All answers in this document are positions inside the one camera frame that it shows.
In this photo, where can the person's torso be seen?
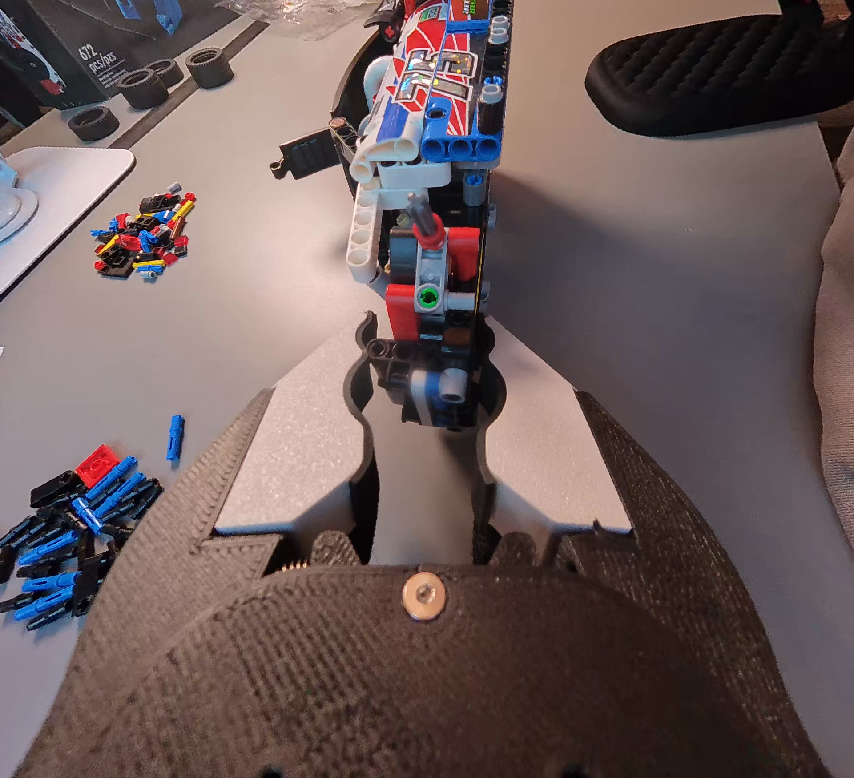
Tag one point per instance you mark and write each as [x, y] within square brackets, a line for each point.
[837, 357]

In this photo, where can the black lego box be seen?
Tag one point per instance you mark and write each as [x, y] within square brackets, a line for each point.
[100, 4]

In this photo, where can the pile of blue lego pieces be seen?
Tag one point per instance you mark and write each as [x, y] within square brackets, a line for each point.
[73, 524]

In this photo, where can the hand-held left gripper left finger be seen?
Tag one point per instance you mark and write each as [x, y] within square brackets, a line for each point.
[300, 458]

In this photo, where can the pile of mixed lego pieces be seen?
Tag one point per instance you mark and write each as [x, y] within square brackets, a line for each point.
[143, 237]

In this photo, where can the lego race car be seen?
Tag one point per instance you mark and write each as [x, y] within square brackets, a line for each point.
[433, 111]

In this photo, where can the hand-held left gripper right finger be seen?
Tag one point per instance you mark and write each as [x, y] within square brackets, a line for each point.
[554, 458]

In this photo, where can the white book stand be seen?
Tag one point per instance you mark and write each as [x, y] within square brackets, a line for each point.
[67, 191]

